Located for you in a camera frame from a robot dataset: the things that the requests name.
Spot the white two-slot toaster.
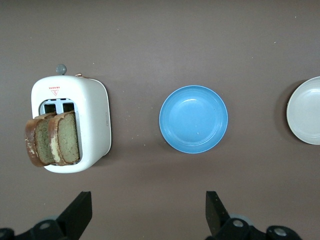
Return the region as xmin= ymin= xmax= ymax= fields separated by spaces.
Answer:
xmin=30 ymin=64 xmax=113 ymax=174

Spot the blue round plate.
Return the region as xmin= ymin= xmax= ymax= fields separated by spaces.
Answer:
xmin=158 ymin=85 xmax=229 ymax=154

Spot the beige round plate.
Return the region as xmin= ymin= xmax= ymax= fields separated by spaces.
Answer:
xmin=286 ymin=76 xmax=320 ymax=146

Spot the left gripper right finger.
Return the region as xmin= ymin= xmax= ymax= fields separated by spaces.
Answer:
xmin=204 ymin=191 xmax=305 ymax=240

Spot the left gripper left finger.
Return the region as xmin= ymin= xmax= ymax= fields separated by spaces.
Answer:
xmin=0 ymin=191 xmax=93 ymax=240

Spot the brown toasted bread slice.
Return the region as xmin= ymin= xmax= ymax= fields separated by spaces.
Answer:
xmin=24 ymin=112 xmax=57 ymax=168
xmin=47 ymin=110 xmax=81 ymax=167

